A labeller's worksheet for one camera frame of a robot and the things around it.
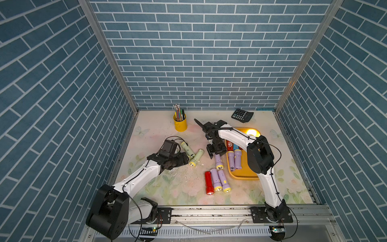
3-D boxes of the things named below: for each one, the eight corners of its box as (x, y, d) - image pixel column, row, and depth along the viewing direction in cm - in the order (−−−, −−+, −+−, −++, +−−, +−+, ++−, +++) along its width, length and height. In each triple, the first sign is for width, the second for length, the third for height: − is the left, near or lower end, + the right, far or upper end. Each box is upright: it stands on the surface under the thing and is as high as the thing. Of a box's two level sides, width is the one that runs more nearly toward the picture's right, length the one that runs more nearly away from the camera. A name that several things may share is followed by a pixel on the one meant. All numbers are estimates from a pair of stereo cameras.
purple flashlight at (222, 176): (224, 193, 82) (225, 192, 80) (216, 172, 90) (216, 170, 87) (230, 191, 83) (231, 189, 80) (221, 170, 90) (222, 168, 88)
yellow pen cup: (174, 132, 109) (172, 123, 102) (175, 123, 114) (173, 114, 107) (186, 132, 109) (186, 123, 102) (187, 123, 115) (186, 114, 107)
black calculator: (231, 117, 118) (232, 115, 116) (237, 109, 125) (238, 106, 123) (247, 125, 114) (248, 122, 111) (252, 115, 120) (254, 112, 118)
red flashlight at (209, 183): (206, 195, 82) (206, 193, 79) (204, 173, 90) (204, 171, 87) (214, 194, 82) (214, 192, 80) (211, 172, 90) (211, 170, 88)
